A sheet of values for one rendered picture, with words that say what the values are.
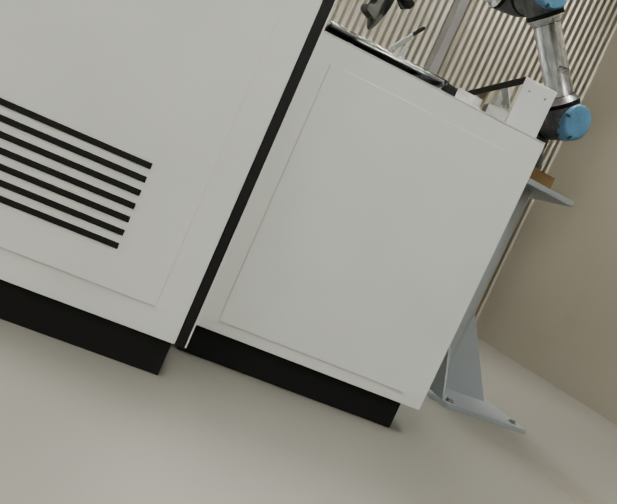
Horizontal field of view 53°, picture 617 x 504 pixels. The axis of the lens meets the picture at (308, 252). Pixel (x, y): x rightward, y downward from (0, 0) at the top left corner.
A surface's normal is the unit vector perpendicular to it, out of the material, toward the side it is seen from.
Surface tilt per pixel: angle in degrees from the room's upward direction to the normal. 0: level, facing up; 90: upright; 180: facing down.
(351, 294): 90
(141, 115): 90
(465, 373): 90
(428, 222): 90
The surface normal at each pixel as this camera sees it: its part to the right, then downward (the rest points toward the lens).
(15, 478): 0.40, -0.91
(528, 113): 0.15, 0.16
